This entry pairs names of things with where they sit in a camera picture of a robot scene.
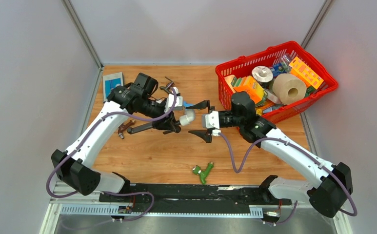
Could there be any black metal faucet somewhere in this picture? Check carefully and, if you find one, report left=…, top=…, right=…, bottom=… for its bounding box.
left=126, top=117, right=182, bottom=136

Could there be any white pvc elbow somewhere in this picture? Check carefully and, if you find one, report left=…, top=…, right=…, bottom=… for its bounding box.
left=179, top=109, right=196, bottom=126

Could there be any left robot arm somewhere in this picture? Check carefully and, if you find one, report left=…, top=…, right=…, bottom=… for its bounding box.
left=46, top=73, right=183, bottom=202

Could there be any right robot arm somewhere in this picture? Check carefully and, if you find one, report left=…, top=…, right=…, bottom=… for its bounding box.
left=189, top=92, right=358, bottom=218

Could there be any blue plastic faucet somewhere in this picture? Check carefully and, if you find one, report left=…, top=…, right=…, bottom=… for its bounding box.
left=183, top=101, right=194, bottom=109

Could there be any round orange sponge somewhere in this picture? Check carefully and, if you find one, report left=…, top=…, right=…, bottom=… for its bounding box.
left=224, top=75, right=237, bottom=93

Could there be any green plastic faucet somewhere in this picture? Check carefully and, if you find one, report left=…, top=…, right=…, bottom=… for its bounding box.
left=192, top=162, right=214, bottom=185

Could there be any dark grey metal faucet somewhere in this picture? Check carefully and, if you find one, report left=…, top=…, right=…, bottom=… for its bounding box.
left=159, top=76, right=175, bottom=94

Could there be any orange sponge daddy box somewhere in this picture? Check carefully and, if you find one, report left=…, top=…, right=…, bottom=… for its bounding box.
left=234, top=76, right=267, bottom=106

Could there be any brown metal faucet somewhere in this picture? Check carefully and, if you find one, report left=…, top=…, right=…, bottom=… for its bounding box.
left=117, top=120, right=136, bottom=139

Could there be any red plastic shopping basket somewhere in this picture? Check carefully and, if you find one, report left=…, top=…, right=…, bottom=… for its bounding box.
left=215, top=41, right=338, bottom=123

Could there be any white packet in basket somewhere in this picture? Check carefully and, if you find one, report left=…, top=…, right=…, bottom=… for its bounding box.
left=264, top=89, right=282, bottom=104

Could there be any silver foil tape roll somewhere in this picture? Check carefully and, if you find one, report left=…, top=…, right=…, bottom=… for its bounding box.
left=252, top=66, right=273, bottom=83

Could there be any blue white faucet box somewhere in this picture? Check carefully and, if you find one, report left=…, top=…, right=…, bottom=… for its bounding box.
left=102, top=72, right=124, bottom=102

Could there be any blue packet in basket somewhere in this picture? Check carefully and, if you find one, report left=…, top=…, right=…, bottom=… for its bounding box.
left=269, top=63, right=288, bottom=78

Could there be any brown toilet paper roll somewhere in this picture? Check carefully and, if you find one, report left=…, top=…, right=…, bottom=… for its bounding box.
left=272, top=74, right=307, bottom=105

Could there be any long orange product box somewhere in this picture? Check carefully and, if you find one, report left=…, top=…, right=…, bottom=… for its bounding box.
left=289, top=57, right=324, bottom=90

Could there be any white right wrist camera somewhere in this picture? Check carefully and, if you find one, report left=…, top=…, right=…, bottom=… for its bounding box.
left=201, top=111, right=222, bottom=137

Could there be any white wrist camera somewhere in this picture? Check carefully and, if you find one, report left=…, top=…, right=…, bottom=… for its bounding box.
left=164, top=87, right=184, bottom=112
left=201, top=111, right=222, bottom=137

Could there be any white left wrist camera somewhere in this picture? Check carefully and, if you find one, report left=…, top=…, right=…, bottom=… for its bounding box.
left=164, top=87, right=184, bottom=112

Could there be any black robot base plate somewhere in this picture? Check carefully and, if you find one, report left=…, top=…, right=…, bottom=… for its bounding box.
left=98, top=183, right=292, bottom=215

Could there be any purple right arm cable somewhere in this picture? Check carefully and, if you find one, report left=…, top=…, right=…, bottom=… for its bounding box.
left=218, top=132, right=358, bottom=225

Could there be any aluminium frame rail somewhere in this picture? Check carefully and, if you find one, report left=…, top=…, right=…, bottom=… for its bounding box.
left=40, top=182, right=354, bottom=234

